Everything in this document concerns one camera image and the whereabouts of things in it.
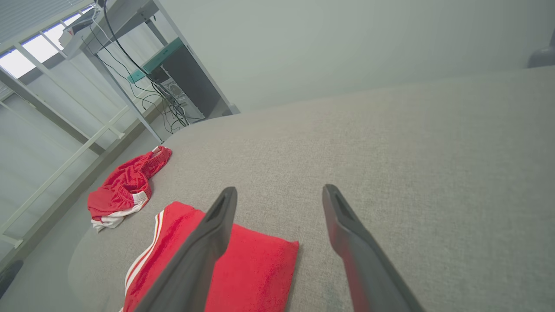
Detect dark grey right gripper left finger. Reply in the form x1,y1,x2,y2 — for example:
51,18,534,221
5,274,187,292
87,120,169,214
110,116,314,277
134,186,238,312

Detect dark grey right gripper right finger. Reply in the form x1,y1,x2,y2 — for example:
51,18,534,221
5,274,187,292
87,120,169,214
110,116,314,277
322,184,425,312

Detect red Bulls jersey white sleeves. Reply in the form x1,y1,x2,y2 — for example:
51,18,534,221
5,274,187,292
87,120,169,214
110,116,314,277
121,201,300,312

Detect red shorts white side stripe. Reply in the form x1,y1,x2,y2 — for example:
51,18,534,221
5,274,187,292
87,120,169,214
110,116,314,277
88,146,173,232

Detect white metal window railing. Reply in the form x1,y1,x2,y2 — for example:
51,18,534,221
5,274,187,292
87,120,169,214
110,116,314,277
0,41,131,250

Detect dark computer tower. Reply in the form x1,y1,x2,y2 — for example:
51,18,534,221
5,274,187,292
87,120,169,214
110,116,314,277
150,43,222,124

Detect teal shelf bar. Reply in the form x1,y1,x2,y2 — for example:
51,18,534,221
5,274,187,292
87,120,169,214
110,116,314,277
127,37,183,84

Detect wide white partition panel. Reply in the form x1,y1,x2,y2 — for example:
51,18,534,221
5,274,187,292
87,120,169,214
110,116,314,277
152,0,555,114

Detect white metal desk frame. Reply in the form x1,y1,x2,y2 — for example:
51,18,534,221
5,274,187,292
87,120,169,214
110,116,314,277
59,0,241,143

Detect black floor power cable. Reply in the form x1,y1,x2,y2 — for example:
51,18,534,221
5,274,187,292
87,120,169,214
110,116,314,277
102,0,191,128

